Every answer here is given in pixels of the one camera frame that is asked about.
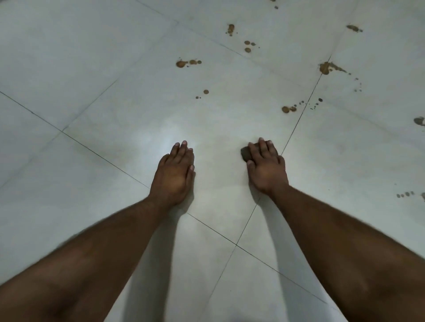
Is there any dark brown scrubbing sponge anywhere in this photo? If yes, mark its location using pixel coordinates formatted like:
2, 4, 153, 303
240, 143, 266, 163

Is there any person's left hand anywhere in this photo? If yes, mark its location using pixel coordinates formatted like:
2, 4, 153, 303
148, 140, 197, 208

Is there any person's left forearm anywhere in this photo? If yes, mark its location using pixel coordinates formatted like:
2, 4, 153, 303
0, 197, 170, 322

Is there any person's right hand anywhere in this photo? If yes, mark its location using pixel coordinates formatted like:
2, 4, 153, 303
246, 137, 290, 199

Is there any person's right forearm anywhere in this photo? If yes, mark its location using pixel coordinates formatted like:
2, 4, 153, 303
270, 185, 425, 322

